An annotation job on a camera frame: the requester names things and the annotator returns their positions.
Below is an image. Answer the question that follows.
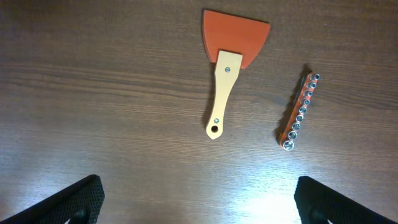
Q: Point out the orange socket bit rail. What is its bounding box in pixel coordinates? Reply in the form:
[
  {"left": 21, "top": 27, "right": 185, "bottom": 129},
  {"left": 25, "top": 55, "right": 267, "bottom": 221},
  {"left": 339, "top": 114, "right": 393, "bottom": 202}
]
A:
[{"left": 279, "top": 72, "right": 320, "bottom": 151}]

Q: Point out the orange scraper wooden handle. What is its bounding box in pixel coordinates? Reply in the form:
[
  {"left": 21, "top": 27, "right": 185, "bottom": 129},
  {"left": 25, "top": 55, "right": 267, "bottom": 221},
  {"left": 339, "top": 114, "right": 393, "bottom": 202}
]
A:
[{"left": 202, "top": 9, "right": 271, "bottom": 139}]

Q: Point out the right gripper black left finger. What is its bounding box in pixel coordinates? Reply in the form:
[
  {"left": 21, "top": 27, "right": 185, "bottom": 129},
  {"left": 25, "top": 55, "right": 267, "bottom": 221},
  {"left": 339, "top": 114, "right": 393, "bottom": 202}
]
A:
[{"left": 2, "top": 174, "right": 105, "bottom": 224}]

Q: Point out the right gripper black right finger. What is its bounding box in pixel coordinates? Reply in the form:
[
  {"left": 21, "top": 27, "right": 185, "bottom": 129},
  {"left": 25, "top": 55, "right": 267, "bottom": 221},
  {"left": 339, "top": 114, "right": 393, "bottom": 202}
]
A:
[{"left": 294, "top": 176, "right": 396, "bottom": 224}]

